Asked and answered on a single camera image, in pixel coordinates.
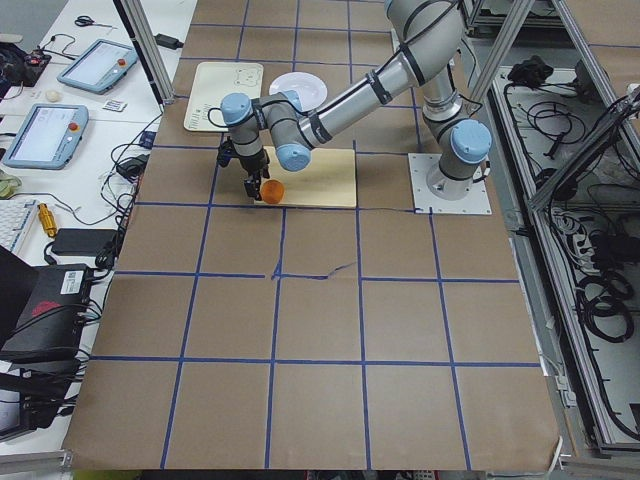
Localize white round plate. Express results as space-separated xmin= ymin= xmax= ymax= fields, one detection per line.
xmin=269 ymin=72 xmax=328 ymax=111

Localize small card packet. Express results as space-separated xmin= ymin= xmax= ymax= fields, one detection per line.
xmin=103 ymin=99 xmax=127 ymax=112

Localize wooden cutting board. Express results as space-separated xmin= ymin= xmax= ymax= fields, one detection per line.
xmin=262 ymin=146 xmax=357 ymax=208

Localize white keyboard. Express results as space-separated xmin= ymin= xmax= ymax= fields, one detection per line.
xmin=0 ymin=199 xmax=38 ymax=253

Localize aluminium frame post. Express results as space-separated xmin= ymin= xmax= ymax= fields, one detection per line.
xmin=113 ymin=0 xmax=175 ymax=106

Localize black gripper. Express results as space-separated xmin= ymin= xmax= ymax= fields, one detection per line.
xmin=237 ymin=148 xmax=271 ymax=201

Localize black computer box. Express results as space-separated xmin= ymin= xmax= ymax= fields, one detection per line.
xmin=1 ymin=263 xmax=92 ymax=364

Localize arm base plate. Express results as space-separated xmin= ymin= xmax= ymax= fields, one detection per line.
xmin=408 ymin=153 xmax=492 ymax=216

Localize orange fruit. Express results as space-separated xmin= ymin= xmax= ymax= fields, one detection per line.
xmin=260 ymin=179 xmax=285 ymax=205

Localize far blue teach pendant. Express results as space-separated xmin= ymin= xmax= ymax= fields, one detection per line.
xmin=57 ymin=39 xmax=138 ymax=94

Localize cream bear tray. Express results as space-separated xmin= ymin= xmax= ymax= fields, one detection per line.
xmin=183 ymin=62 xmax=264 ymax=133

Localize small cream ball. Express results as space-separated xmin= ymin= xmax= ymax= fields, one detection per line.
xmin=45 ymin=90 xmax=61 ymax=103

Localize black power brick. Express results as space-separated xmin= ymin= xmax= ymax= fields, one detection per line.
xmin=51 ymin=228 xmax=116 ymax=256

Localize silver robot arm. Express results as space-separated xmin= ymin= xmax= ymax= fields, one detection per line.
xmin=217 ymin=1 xmax=492 ymax=201

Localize black power adapter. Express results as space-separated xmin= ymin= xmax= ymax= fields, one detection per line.
xmin=154 ymin=33 xmax=184 ymax=50

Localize near blue teach pendant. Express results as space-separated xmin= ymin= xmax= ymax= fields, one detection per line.
xmin=2 ymin=103 xmax=89 ymax=170

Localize black scissors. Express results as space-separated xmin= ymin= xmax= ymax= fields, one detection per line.
xmin=74 ymin=15 xmax=117 ymax=29

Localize blue teach pendant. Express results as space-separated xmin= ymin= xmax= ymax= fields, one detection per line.
xmin=2 ymin=103 xmax=89 ymax=170
xmin=57 ymin=39 xmax=138 ymax=94

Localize brass cylinder tool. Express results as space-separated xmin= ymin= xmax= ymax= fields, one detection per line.
xmin=38 ymin=203 xmax=58 ymax=238

